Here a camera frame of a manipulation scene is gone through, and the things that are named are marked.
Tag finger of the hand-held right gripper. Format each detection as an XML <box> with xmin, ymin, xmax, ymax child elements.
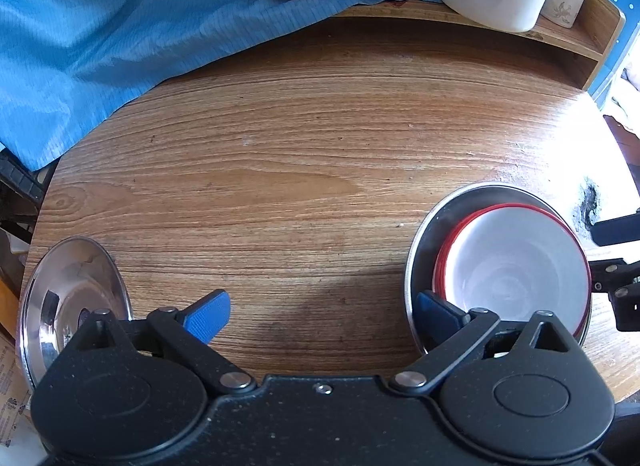
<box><xmin>590</xmin><ymin>258</ymin><xmax>640</xmax><ymax>331</ymax></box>
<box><xmin>591</xmin><ymin>216</ymin><xmax>640</xmax><ymax>247</ymax></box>

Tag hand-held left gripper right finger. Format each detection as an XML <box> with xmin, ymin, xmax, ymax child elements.
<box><xmin>389</xmin><ymin>290</ymin><xmax>586</xmax><ymax>396</ymax></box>

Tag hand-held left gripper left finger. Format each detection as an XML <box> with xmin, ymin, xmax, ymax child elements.
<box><xmin>75</xmin><ymin>290</ymin><xmax>256</xmax><ymax>397</ymax></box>

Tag white bowl with red rim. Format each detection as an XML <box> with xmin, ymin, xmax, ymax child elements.
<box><xmin>440</xmin><ymin>205</ymin><xmax>593</xmax><ymax>341</ymax></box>
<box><xmin>431</xmin><ymin>203</ymin><xmax>576</xmax><ymax>307</ymax></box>

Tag large steel bowl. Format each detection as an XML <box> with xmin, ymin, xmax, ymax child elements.
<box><xmin>404</xmin><ymin>182</ymin><xmax>596</xmax><ymax>354</ymax></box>

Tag steel plate with oval sticker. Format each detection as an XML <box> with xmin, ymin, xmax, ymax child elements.
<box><xmin>17</xmin><ymin>236</ymin><xmax>133</xmax><ymax>392</ymax></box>

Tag wooden shelf riser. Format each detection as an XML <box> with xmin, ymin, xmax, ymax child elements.
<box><xmin>320</xmin><ymin>0</ymin><xmax>627</xmax><ymax>91</ymax></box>

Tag printed cardboard box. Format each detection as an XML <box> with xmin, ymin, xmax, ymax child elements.
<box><xmin>0</xmin><ymin>331</ymin><xmax>33</xmax><ymax>449</ymax></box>

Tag blue dotted cloth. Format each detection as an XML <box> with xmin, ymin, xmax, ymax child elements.
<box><xmin>587</xmin><ymin>0</ymin><xmax>640</xmax><ymax>111</ymax></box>

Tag black plastic crate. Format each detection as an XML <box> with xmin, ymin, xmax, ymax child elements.
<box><xmin>0</xmin><ymin>146</ymin><xmax>56</xmax><ymax>247</ymax></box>

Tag blue striped cloth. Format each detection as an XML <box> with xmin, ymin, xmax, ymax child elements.
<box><xmin>0</xmin><ymin>0</ymin><xmax>441</xmax><ymax>171</ymax></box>

